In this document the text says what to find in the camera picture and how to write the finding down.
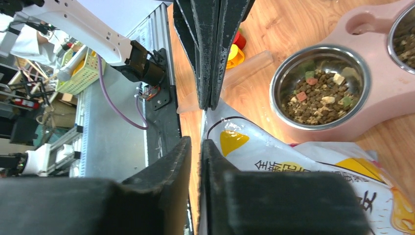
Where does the steel bowl far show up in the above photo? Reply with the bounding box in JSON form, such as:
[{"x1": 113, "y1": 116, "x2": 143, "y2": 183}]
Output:
[{"x1": 387, "y1": 3, "x2": 415, "y2": 74}]

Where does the brown pet food kibble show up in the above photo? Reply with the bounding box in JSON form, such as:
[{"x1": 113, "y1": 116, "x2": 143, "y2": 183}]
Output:
[{"x1": 282, "y1": 69, "x2": 360, "y2": 125}]

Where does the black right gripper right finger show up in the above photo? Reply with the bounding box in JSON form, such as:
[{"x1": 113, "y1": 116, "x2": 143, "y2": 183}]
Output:
[{"x1": 200, "y1": 140, "x2": 370, "y2": 235}]

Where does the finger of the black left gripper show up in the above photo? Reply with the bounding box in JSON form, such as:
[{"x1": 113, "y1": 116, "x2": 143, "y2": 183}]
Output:
[
  {"x1": 210, "y1": 0, "x2": 255, "y2": 110},
  {"x1": 173, "y1": 0, "x2": 220, "y2": 110}
]

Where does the yellow plastic basket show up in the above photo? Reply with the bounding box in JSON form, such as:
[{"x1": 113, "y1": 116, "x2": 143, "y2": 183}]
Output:
[{"x1": 55, "y1": 49, "x2": 99, "y2": 95}]

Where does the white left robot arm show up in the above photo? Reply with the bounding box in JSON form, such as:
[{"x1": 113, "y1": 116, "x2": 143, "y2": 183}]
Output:
[{"x1": 0, "y1": 0, "x2": 254, "y2": 110}]

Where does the steel bowl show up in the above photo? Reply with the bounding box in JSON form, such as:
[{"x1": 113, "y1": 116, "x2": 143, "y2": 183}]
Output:
[
  {"x1": 387, "y1": 3, "x2": 415, "y2": 74},
  {"x1": 269, "y1": 44, "x2": 371, "y2": 131}
]

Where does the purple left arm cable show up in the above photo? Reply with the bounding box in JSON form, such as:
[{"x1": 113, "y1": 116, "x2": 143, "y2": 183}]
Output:
[{"x1": 96, "y1": 53, "x2": 150, "y2": 131}]

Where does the clear plastic food scoop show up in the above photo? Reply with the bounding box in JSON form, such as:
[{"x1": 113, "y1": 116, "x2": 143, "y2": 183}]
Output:
[{"x1": 177, "y1": 50, "x2": 274, "y2": 114}]

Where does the cat food bag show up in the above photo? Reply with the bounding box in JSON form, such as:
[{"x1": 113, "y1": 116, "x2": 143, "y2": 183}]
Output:
[{"x1": 198, "y1": 101, "x2": 415, "y2": 235}]

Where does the yellow traffic light block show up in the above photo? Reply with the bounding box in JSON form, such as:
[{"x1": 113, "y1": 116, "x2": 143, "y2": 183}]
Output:
[{"x1": 226, "y1": 44, "x2": 245, "y2": 69}]

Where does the pink double bowl feeder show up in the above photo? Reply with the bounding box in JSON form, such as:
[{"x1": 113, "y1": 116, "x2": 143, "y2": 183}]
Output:
[{"x1": 269, "y1": 0, "x2": 415, "y2": 142}]

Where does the steel bowl near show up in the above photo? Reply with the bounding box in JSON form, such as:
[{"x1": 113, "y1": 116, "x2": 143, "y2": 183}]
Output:
[{"x1": 269, "y1": 44, "x2": 371, "y2": 131}]

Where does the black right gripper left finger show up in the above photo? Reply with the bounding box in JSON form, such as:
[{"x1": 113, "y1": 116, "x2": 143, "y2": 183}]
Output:
[{"x1": 0, "y1": 136, "x2": 191, "y2": 235}]

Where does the red toy block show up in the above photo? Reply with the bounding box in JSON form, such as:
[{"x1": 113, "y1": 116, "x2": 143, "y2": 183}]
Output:
[{"x1": 233, "y1": 31, "x2": 247, "y2": 50}]

